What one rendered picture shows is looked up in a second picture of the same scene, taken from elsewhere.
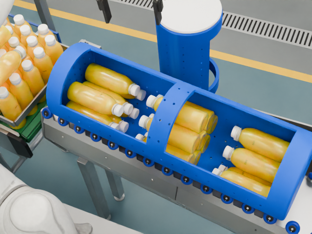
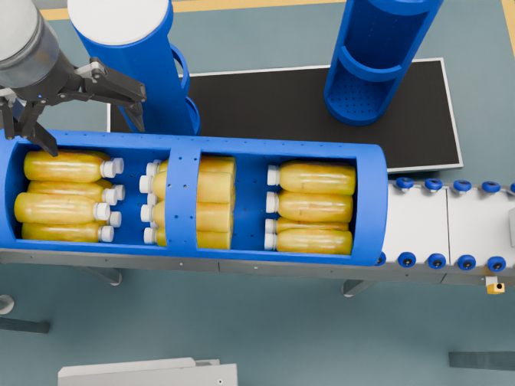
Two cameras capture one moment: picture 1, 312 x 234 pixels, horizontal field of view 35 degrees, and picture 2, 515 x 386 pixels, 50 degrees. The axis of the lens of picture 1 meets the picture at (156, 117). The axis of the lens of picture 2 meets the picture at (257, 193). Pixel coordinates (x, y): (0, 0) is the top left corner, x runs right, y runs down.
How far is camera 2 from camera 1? 0.55 m
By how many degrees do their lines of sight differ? 23
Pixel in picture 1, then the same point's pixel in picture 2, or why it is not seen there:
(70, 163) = not seen: hidden behind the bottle
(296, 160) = (375, 203)
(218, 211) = (280, 268)
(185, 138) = (216, 219)
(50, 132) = (10, 256)
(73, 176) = not seen: hidden behind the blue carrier
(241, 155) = (292, 206)
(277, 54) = not seen: outside the picture
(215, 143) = (243, 188)
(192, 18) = (131, 14)
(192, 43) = (146, 50)
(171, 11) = (95, 14)
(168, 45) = (113, 62)
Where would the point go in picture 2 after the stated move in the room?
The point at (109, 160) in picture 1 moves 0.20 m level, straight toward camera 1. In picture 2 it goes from (113, 261) to (162, 316)
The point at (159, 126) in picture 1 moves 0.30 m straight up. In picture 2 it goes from (178, 224) to (152, 181)
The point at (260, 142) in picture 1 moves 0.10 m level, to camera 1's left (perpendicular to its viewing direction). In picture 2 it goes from (311, 182) to (274, 205)
